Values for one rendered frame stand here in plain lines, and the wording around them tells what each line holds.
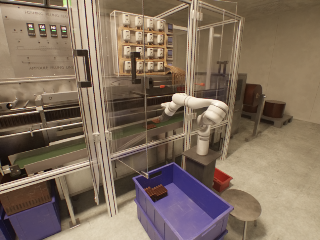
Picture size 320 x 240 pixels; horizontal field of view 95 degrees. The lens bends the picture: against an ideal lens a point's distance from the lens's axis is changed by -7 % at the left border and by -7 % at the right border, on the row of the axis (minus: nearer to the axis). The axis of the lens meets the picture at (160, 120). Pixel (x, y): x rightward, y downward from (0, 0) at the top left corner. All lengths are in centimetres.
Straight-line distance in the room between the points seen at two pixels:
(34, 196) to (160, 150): 124
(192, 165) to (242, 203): 47
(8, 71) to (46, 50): 32
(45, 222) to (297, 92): 549
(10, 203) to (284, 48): 580
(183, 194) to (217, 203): 36
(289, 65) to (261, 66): 73
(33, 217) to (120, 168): 80
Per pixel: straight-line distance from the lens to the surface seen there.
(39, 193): 142
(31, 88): 158
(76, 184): 172
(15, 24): 168
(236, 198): 150
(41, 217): 155
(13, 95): 160
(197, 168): 135
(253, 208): 147
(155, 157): 193
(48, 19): 168
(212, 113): 80
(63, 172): 125
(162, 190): 139
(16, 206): 147
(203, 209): 137
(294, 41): 547
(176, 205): 137
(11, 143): 179
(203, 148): 130
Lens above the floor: 122
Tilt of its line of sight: 18 degrees down
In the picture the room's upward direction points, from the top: straight up
